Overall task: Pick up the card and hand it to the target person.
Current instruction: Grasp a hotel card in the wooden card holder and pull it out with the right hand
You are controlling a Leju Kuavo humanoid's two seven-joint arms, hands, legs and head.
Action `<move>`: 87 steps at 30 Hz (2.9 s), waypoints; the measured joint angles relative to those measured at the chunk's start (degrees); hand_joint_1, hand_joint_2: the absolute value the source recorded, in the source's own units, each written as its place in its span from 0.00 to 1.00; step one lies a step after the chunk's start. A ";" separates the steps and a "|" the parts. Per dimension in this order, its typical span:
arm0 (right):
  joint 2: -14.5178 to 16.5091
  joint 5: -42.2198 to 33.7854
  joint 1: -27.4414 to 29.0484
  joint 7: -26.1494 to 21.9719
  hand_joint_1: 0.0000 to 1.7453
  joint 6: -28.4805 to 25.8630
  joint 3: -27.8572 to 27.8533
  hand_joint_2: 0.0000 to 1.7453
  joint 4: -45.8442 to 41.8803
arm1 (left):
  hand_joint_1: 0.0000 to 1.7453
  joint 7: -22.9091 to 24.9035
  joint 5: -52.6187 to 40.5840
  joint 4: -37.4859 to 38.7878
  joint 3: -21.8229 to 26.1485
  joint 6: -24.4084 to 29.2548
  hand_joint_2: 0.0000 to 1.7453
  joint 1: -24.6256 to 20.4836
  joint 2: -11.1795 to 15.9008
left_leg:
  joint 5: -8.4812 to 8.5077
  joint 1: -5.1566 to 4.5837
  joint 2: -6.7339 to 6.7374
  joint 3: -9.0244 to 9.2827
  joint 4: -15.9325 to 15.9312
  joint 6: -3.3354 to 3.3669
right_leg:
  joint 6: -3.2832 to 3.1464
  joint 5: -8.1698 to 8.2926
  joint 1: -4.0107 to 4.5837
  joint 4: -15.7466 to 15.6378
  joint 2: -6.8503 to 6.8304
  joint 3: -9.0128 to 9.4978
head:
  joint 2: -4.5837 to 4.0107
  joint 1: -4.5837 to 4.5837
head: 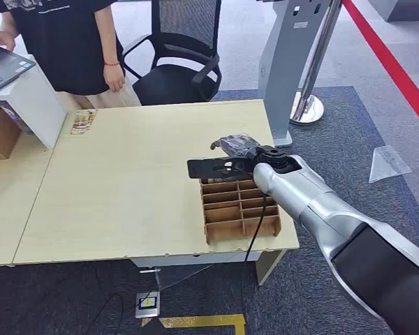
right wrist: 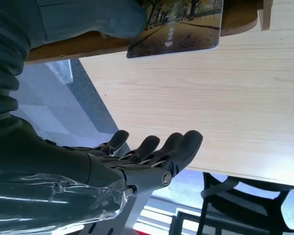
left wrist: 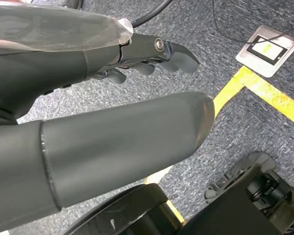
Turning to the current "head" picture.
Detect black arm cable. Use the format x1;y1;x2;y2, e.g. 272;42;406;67
243;196;268;263

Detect grey kiosk stand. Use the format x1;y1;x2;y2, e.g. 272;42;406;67
257;0;336;149

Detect person's left hand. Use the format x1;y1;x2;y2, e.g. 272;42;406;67
103;62;127;93

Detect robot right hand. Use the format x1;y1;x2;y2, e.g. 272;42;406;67
187;133;303;183

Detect metal floor socket plate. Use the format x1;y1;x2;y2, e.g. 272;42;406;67
135;290;160;320

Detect brown wooden compartment tray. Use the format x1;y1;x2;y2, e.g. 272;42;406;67
199;177;282;246

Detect colourful printed card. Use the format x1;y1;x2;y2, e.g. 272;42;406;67
71;109;99;136

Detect person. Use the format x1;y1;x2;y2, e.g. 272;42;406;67
0;0;142;110

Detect black mesh office chair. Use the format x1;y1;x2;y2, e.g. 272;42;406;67
121;0;223;107

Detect brown cardboard box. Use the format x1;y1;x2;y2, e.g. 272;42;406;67
0;101;22;162

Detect grey platform block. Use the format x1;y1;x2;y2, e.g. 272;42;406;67
366;0;419;23

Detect yellow floor tape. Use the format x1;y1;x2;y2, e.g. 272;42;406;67
142;313;246;335

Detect thin black floor cable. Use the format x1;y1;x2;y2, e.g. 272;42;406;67
89;290;151;335

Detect white laptop stand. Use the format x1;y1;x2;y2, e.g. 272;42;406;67
0;55;68;150

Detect red barrier belt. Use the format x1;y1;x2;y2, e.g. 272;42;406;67
341;0;419;137

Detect grey laptop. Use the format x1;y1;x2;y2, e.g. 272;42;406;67
0;45;37;97

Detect light wooden side desk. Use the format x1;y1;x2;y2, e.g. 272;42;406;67
0;133;55;269

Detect chrome stanchion post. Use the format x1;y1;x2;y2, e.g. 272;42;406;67
289;0;343;126

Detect clear acrylic triangle piece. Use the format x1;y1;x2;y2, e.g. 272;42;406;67
368;144;413;185

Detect person's right hand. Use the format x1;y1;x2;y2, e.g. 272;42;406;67
0;31;16;57

